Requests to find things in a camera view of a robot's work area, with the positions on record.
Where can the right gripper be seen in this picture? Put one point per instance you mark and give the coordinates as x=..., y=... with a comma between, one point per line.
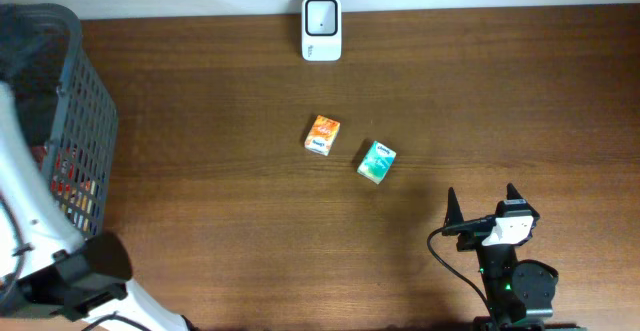
x=472, y=236

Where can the teal tissue pack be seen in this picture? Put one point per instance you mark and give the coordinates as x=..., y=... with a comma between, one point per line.
x=377, y=162

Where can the orange tissue pack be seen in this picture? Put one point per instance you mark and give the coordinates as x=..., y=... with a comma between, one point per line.
x=322, y=135

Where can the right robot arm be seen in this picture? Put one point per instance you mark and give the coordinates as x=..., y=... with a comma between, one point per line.
x=518, y=293

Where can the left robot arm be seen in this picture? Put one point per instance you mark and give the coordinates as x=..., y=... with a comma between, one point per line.
x=58, y=272

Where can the white barcode scanner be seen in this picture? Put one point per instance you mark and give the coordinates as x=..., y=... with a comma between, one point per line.
x=321, y=30

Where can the snack packets in basket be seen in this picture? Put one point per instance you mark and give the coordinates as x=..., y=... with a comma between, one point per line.
x=77, y=189

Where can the grey plastic mesh basket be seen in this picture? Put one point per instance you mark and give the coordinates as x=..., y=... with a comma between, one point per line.
x=58, y=95

